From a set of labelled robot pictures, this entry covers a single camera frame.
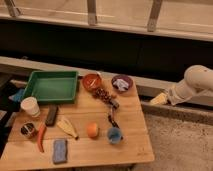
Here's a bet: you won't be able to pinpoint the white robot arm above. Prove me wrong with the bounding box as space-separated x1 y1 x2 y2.
150 65 213 105

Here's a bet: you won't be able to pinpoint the blue plastic cup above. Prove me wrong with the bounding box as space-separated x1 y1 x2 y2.
107 127 123 144

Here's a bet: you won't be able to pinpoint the orange apple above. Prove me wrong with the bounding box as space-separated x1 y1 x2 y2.
86 122 99 138

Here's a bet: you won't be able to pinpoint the white paper cup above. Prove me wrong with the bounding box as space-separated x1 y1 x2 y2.
21 97 40 117

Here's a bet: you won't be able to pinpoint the purple bowl with cloth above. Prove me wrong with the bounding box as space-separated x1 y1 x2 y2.
111 74 133 93

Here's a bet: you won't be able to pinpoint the bunch of dark grapes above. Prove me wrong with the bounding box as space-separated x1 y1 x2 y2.
92 88 119 109

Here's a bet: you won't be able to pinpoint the orange bowl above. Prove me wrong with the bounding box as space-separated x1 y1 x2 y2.
82 74 102 91

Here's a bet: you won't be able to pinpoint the black rectangular block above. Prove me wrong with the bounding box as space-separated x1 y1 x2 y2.
45 105 58 126

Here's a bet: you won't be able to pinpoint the blue sponge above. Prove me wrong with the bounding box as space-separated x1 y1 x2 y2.
52 139 67 164

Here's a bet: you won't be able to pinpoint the green plastic tray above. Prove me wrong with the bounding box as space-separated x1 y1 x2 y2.
23 71 78 104

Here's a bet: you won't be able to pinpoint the orange carrot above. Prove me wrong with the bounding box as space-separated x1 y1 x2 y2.
37 123 46 153

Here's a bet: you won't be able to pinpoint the blue cloth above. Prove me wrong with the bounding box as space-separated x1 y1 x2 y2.
9 89 24 102

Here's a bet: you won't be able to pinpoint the dark utensil handle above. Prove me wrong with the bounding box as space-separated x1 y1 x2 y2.
108 107 119 128

